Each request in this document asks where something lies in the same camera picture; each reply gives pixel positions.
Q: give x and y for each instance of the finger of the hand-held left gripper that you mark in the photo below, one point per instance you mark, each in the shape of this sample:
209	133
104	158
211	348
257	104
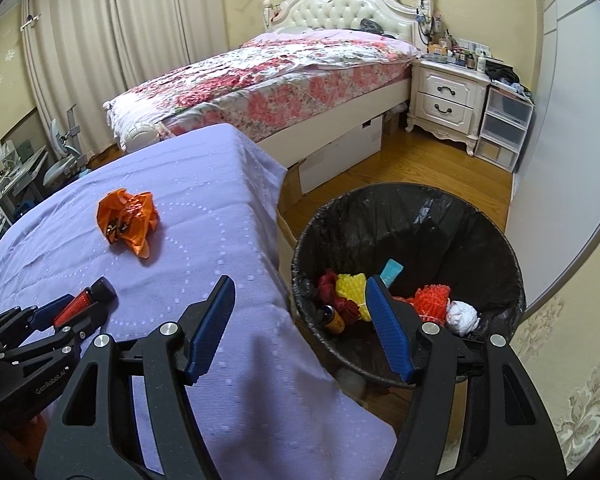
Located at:
87	326
52	307

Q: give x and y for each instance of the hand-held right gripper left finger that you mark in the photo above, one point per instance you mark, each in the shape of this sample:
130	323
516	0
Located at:
210	325

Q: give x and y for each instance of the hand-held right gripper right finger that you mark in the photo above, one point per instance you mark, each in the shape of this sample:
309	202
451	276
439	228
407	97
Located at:
387	325

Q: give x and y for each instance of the red bottle with black cap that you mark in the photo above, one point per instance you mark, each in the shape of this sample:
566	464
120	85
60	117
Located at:
87	297

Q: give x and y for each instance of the red foam fruit net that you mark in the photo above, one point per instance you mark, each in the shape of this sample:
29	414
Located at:
430	300

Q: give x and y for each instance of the yellow foam fruit net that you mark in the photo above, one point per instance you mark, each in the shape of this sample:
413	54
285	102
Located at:
352	290

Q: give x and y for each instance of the teal tube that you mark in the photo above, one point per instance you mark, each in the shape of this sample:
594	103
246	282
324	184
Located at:
392	272

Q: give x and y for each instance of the amber bottle with gold label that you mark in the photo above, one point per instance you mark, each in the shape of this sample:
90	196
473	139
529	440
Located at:
332	320

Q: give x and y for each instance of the dark red scrunchie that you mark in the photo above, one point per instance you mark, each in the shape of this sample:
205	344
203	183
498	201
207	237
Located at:
327	285

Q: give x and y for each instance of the white tissue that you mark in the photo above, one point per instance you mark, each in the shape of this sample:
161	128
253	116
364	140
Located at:
462	317

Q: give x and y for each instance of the trash bin with black bag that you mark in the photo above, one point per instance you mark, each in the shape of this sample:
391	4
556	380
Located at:
380	225

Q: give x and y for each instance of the orange plastic wrapper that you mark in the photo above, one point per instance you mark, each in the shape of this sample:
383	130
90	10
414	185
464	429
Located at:
127	217

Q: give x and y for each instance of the person's left forearm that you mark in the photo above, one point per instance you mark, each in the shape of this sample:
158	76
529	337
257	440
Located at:
20	435

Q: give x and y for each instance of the white plastic bag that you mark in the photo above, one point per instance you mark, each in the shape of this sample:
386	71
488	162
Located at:
352	385

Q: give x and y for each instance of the purple tablecloth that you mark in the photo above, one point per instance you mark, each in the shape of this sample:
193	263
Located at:
205	210

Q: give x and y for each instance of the gray desk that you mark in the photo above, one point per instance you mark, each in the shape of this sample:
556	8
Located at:
22	165

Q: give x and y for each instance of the gray desk chair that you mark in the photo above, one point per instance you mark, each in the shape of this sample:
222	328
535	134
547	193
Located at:
62	160

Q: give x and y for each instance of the cardboard box under bed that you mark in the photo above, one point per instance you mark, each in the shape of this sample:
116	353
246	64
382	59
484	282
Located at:
340	155

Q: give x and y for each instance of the gray metal stand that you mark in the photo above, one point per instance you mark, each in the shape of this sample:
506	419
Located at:
73	125

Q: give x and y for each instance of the white ball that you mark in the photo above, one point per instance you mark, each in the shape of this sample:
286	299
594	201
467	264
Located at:
140	137

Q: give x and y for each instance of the clear plastic drawer unit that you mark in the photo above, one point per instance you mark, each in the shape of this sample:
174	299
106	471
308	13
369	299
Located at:
502	130

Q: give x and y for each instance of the white nightstand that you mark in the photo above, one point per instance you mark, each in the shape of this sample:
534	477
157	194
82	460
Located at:
445	100

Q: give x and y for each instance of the floral quilt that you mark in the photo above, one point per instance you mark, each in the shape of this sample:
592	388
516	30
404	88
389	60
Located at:
255	80

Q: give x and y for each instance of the black cloth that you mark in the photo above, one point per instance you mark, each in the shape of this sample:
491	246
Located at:
502	72

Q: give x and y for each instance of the beige curtains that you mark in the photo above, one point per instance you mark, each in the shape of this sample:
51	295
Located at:
105	35

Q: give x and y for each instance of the cluster of small bottles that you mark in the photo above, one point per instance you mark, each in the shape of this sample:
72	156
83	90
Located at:
455	55

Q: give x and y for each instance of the white wardrobe door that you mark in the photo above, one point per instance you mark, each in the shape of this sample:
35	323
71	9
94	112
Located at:
570	110

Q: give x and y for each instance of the small black pouch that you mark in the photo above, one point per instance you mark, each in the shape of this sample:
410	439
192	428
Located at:
372	25

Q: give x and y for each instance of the white tufted bed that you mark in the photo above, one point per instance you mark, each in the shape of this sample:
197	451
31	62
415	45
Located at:
340	10

